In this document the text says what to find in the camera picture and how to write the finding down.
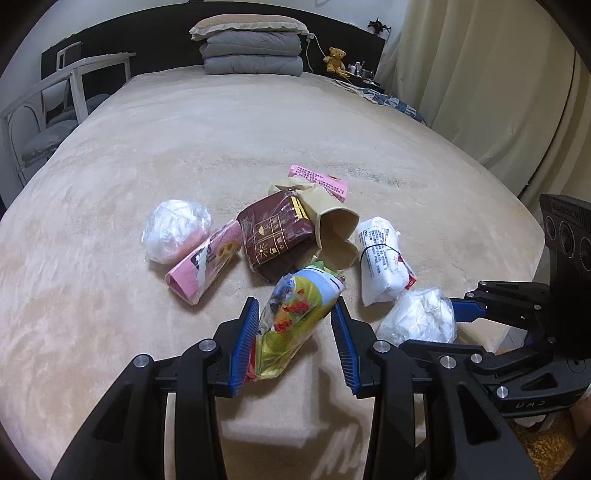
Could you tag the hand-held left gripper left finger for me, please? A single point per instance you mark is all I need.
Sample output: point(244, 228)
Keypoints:
point(244, 341)

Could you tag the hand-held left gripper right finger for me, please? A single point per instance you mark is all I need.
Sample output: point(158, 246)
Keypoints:
point(344, 350)

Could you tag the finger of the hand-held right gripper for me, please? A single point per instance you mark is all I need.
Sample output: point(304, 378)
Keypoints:
point(425, 348)
point(466, 309)

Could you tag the colourful snack bag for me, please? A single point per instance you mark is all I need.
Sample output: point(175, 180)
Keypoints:
point(295, 314)

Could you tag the pink snack packet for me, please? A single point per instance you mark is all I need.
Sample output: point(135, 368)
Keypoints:
point(198, 272)

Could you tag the maroon cardboard box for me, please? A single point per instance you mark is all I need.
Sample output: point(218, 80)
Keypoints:
point(272, 235)

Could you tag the pink printed packet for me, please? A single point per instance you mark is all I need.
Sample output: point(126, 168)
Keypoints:
point(323, 181)

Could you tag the white packet with rubber band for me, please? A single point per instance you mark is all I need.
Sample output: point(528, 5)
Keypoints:
point(378, 258)

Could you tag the round white plastic bag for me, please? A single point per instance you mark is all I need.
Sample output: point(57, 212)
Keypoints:
point(175, 228)

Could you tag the beige plush bed blanket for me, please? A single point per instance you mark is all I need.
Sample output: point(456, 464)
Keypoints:
point(184, 138)

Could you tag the blue patterned cloth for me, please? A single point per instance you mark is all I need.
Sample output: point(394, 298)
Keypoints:
point(392, 101)

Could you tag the cream curtain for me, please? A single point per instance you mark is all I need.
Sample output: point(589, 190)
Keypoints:
point(485, 83)

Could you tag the cluster of small bottles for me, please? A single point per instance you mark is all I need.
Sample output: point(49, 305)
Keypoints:
point(362, 71)

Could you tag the brown teddy bear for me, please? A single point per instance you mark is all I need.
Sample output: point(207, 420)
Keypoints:
point(334, 60)

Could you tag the folded grey duvet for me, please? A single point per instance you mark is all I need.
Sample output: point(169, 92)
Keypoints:
point(251, 55)

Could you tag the black toy figure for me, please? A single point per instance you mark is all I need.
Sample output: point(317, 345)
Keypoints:
point(379, 25)

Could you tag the white chair grey cushion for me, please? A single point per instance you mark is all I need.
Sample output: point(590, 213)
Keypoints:
point(78, 87)

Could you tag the black headboard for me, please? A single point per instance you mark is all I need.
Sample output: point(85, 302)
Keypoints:
point(152, 50)

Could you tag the beige pillow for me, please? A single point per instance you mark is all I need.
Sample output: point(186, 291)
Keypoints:
point(249, 25)

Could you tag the white wooden chair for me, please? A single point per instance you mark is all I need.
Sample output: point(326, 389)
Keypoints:
point(69, 48)

